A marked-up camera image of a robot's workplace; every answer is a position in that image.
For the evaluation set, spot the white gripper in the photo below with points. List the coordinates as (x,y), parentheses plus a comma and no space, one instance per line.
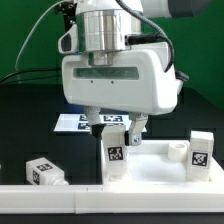
(139,80)

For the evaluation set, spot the white square tabletop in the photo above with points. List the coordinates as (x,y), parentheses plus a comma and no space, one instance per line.
(163,161)

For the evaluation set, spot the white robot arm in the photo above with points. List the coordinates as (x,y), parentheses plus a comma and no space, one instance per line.
(104,27)

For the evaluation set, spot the white sheet with tags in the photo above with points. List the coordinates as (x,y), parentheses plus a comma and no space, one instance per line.
(78,122)

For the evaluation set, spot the white L-shaped fence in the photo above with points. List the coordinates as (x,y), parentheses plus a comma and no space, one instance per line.
(116,198)

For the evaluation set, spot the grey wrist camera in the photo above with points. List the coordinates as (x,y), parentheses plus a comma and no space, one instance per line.
(181,78)

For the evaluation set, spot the black camera stand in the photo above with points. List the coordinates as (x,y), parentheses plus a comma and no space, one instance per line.
(68,10)

